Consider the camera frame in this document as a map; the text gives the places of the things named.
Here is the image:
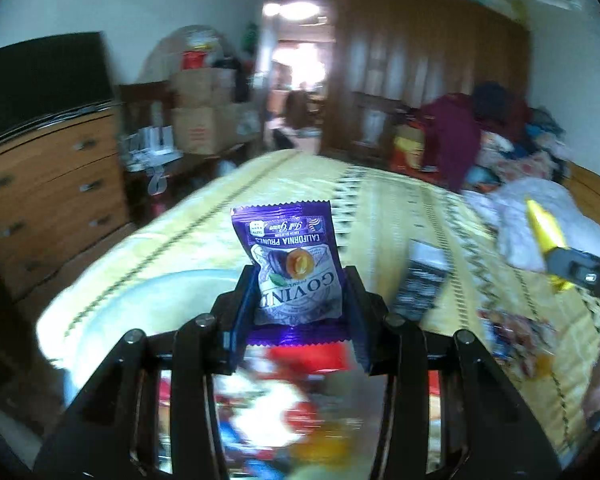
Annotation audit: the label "wooden dresser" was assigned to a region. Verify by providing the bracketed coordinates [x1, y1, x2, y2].
[0, 102, 131, 301]

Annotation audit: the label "purple prune packet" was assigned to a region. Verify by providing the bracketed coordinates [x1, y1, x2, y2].
[230, 200, 353, 348]

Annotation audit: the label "white floral pillow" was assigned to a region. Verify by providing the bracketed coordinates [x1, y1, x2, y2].
[495, 177, 600, 273]

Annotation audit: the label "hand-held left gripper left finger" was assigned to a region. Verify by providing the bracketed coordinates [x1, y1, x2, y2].
[32, 265, 261, 480]

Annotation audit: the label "red gold gift box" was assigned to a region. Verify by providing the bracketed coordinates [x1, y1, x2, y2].
[390, 125, 426, 171]

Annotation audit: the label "black product box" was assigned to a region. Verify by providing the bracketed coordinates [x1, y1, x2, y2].
[392, 240, 456, 323]

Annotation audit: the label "scattered snack packets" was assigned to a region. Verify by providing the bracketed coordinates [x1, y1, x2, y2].
[480, 310, 566, 381]

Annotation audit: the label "wooden chair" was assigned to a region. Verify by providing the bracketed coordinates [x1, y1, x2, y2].
[350, 91, 406, 153]

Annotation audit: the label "wooden wardrobe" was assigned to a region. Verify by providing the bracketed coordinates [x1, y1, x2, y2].
[322, 0, 531, 171]

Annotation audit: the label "yellow patterned blanket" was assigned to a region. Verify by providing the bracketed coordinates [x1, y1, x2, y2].
[35, 150, 600, 461]

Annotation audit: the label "grey rounded board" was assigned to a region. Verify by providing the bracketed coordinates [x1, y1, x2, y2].
[140, 25, 241, 111]

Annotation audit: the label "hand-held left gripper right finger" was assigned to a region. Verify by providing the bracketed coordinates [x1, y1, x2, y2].
[342, 266, 563, 480]

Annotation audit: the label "large cardboard box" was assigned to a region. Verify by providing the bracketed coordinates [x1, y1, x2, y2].
[170, 105, 258, 156]

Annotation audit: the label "maroon clothing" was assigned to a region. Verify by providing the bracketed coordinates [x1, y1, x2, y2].
[420, 92, 483, 193]

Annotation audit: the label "black television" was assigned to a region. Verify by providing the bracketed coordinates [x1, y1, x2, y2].
[0, 31, 113, 146]

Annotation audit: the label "blurred colourful snack heap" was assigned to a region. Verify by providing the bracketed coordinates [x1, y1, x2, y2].
[155, 340, 446, 480]

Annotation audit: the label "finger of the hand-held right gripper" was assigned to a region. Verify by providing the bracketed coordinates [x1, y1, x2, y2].
[545, 247, 600, 306]

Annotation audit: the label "pile of clothes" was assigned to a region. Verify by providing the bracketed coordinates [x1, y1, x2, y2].
[475, 80, 581, 191]

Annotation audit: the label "wooden headboard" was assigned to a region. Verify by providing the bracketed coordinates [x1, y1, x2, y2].
[565, 160, 600, 261]

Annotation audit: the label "bright yellow snack packet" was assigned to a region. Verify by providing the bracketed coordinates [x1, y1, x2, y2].
[525, 199, 576, 292]

